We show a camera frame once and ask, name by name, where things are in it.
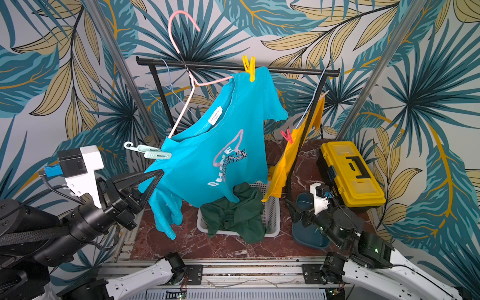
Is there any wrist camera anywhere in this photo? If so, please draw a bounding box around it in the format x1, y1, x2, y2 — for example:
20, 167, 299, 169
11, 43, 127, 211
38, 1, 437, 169
310, 182, 331, 215
39, 146, 105, 208

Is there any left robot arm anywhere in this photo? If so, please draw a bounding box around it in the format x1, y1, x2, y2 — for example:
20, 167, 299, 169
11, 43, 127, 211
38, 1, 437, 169
1, 171, 186, 300

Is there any yellow clothespin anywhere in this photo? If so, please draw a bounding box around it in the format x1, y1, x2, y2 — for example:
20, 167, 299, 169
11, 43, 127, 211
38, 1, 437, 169
242, 56, 256, 83

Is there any black clothes rack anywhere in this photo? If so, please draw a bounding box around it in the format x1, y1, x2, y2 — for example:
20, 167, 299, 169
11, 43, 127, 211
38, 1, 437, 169
135, 55, 341, 208

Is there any dark teal plastic tray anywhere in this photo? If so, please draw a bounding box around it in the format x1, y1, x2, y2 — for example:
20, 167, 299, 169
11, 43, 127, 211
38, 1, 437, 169
292, 192, 330, 250

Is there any right aluminium frame post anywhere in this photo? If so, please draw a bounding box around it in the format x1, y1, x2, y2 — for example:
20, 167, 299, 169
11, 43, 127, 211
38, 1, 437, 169
335, 0, 427, 141

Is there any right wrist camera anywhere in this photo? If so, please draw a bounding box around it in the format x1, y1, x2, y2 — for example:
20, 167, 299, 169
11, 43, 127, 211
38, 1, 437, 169
310, 182, 331, 215

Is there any light blue wire hanger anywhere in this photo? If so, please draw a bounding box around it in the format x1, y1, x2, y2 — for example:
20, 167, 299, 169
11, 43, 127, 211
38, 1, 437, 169
137, 58, 198, 124

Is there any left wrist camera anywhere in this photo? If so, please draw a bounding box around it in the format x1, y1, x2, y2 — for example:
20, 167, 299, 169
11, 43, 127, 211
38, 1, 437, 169
39, 146, 105, 208

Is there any pale blue wire hanger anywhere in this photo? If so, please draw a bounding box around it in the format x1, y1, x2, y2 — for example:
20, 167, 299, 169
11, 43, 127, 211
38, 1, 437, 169
295, 69, 327, 130

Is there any mint white clothespin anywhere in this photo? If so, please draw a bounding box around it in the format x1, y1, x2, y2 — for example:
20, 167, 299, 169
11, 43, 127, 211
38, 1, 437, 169
124, 141, 172, 160

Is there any left aluminium frame post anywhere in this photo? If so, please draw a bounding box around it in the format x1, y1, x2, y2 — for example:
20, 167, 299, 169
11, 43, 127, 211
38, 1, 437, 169
84, 0, 161, 146

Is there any pink red clothespin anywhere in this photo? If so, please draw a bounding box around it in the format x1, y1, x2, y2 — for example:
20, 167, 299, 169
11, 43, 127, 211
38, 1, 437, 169
281, 128, 293, 144

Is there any yellow black toolbox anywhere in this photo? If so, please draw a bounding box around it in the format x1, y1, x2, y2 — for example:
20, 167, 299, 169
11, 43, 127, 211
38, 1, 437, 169
317, 141, 386, 211

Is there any aluminium frame post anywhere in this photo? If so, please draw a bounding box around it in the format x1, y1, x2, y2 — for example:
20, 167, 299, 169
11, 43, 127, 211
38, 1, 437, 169
335, 0, 427, 141
84, 0, 161, 146

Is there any dark green t-shirt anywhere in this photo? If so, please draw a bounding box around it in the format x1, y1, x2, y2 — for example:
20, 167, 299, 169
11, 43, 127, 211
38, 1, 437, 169
200, 182, 267, 244

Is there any yellow t-shirt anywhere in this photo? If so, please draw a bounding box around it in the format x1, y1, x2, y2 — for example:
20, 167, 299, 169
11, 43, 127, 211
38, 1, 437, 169
262, 99, 325, 202

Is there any turquoise printed t-shirt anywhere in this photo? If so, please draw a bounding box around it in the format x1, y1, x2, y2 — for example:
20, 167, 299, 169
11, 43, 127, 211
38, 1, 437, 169
137, 66, 289, 241

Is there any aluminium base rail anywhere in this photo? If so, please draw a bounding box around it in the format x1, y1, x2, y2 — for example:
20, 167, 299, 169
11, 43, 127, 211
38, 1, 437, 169
87, 256, 380, 300

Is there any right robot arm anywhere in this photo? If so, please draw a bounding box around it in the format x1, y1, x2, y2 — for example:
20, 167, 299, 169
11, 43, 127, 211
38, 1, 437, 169
291, 207, 472, 300

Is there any beige pink clothespin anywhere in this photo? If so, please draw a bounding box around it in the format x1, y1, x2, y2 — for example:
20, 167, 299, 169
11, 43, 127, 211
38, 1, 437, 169
320, 91, 330, 100

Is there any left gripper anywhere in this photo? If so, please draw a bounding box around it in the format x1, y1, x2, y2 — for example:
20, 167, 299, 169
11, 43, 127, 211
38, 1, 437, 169
36, 164, 169, 264

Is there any pink wire hanger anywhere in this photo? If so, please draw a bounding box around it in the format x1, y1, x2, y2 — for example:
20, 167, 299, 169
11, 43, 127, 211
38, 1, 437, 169
167, 10, 234, 140

